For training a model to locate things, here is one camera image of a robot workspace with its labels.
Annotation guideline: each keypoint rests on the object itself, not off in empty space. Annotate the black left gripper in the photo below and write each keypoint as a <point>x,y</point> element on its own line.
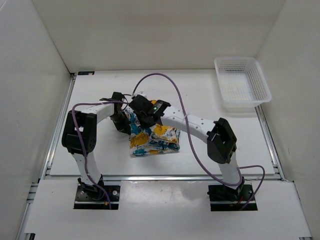
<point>125,127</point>

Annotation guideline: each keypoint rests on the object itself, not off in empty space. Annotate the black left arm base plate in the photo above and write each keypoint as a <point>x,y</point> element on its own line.
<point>84,200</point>

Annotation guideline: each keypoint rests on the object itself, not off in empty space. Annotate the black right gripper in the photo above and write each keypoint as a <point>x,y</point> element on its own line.
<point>143,124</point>

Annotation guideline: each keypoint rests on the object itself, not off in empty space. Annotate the white perforated plastic basket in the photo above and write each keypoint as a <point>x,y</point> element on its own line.
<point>241,82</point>

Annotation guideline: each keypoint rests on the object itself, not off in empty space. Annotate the aluminium table edge rail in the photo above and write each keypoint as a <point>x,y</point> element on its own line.
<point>196,90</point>

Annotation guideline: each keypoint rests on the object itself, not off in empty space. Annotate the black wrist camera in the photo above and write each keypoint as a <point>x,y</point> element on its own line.
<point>116,96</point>
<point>144,107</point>

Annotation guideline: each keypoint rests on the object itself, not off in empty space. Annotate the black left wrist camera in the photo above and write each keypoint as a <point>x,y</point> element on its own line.
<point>116,96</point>

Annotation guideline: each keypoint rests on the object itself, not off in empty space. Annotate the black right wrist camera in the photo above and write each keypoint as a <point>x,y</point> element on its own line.
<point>144,107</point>

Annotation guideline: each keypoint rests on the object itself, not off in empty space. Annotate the dark blue label sticker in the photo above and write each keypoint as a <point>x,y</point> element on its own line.
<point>86,73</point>

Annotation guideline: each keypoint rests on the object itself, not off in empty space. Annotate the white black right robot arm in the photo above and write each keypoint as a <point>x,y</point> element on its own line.
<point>218,136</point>

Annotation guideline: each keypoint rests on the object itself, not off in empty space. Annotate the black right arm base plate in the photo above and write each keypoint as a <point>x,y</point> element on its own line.
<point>223,199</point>

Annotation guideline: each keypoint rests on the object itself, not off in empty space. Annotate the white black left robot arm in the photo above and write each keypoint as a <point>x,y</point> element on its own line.
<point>79,137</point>

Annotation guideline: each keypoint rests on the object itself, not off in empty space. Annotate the printed white yellow teal shorts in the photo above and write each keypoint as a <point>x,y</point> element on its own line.
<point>155,140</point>

